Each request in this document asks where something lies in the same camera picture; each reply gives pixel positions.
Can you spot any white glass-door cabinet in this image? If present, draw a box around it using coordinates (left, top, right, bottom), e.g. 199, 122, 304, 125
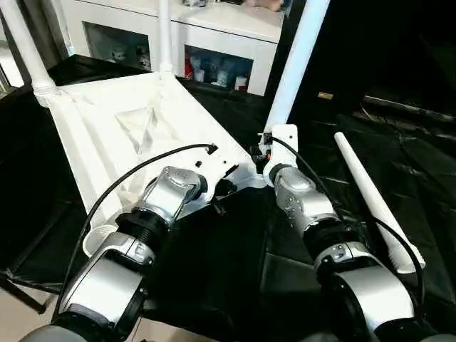
58, 0, 288, 97

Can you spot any white plastic table top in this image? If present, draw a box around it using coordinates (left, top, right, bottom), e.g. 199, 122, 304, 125
33, 69, 271, 258

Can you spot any grey curtain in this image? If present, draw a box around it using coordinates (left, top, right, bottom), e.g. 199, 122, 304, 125
21, 0, 72, 68

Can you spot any white plastic table leg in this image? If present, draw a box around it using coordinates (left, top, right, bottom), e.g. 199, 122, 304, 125
156, 0, 176, 82
261, 0, 331, 143
0, 0, 60, 107
333, 131, 427, 275

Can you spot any black stand leg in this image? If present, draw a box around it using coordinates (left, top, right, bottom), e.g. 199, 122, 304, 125
0, 270, 49, 314

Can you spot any black right camera cable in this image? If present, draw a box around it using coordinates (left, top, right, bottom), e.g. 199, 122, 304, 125
270, 137, 427, 318

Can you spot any dark metal pole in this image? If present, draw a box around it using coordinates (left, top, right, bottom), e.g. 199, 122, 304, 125
361, 95, 456, 122

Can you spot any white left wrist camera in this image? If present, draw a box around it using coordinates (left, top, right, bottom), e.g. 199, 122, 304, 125
188, 142, 240, 206

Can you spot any black mat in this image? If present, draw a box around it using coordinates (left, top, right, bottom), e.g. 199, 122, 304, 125
0, 53, 456, 342

